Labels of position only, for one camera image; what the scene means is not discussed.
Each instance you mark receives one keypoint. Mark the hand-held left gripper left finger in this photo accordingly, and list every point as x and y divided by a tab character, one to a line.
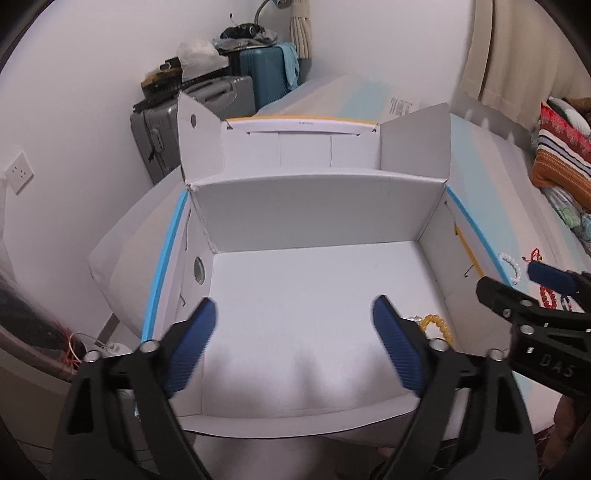
194	341

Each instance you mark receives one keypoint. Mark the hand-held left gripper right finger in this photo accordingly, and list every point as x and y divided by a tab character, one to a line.
397	341

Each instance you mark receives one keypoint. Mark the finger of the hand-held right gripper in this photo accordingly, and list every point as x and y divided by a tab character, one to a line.
503	295
549	276

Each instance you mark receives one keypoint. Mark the white and yellow cardboard box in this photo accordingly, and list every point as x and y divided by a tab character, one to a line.
300	300

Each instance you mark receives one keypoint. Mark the person's right forearm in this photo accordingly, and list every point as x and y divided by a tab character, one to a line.
570	438

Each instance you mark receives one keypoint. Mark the floral quilt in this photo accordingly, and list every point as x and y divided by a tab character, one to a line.
570	217

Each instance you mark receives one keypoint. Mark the white power strip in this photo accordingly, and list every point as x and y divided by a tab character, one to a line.
108	348

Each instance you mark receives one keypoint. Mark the striped bed sheet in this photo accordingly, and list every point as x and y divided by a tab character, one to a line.
498	184

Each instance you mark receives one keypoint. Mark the striped orange cushion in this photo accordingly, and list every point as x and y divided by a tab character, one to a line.
561	152

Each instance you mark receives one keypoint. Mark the dark plastic sheet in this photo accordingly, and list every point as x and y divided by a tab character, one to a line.
27	318

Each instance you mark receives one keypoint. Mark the grey suitcase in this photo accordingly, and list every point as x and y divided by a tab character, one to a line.
157	134

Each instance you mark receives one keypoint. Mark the cream curtain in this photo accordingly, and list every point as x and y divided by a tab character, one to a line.
517	55

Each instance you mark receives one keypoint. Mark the black and brown bundle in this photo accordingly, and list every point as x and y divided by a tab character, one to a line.
159	85

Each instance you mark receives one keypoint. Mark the blue suitcase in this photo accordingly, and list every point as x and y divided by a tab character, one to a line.
263	74

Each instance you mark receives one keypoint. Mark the white plastic bag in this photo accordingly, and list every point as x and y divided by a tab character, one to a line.
198	57

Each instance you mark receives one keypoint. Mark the light blue cloth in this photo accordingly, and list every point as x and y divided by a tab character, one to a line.
290	64

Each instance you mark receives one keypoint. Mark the black bag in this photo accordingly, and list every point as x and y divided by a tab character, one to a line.
244	33

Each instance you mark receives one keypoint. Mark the grey gooseneck lamp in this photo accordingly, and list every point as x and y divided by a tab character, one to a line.
264	7

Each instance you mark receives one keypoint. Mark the white wall socket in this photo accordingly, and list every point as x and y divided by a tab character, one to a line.
19	173

